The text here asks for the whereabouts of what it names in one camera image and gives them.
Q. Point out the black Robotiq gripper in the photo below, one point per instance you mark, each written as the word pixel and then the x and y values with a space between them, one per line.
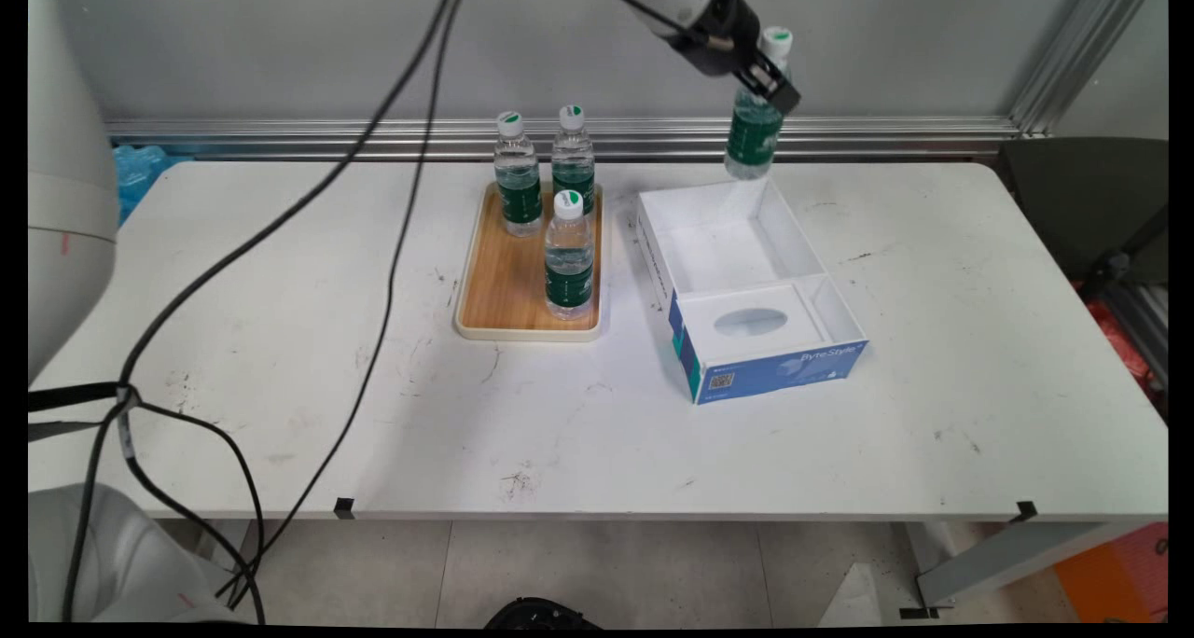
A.
pixel 726 27

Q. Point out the green label water bottle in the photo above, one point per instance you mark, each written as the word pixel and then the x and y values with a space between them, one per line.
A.
pixel 569 270
pixel 518 186
pixel 573 158
pixel 751 139

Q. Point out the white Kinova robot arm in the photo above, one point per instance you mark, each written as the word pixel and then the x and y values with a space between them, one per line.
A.
pixel 65 200

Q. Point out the open blue white cardboard box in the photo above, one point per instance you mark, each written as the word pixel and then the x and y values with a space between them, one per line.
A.
pixel 756 358

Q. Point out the dark grey chair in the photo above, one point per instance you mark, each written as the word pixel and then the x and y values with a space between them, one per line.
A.
pixel 1073 200

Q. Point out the bamboo tray with white rim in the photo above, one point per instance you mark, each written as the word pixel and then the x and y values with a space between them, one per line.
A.
pixel 504 288

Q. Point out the red patterned bag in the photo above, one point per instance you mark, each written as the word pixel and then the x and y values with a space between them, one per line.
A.
pixel 1119 339

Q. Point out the white table leg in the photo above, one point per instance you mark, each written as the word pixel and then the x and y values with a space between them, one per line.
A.
pixel 1007 554
pixel 224 545

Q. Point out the black round floor object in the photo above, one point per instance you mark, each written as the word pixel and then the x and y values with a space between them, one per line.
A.
pixel 541 615

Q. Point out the orange floor box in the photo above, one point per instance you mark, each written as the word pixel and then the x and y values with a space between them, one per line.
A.
pixel 1115 577

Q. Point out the blue plastic wrapped bottle pack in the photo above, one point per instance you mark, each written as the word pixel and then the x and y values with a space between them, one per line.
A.
pixel 140 172

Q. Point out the horizontal aluminium frame rail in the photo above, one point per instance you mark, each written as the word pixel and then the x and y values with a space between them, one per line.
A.
pixel 653 139

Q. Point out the slanted aluminium frame post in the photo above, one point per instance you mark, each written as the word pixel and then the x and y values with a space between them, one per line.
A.
pixel 1073 55

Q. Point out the aluminium frame bar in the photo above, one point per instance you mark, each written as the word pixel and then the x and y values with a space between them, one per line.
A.
pixel 1143 325

